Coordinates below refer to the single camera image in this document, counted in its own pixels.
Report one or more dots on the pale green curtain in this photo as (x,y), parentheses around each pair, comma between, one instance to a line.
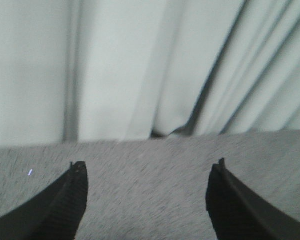
(88,70)

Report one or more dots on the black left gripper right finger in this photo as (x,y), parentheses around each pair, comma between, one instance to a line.
(238,213)

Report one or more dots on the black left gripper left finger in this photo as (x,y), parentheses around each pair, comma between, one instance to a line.
(53,214)

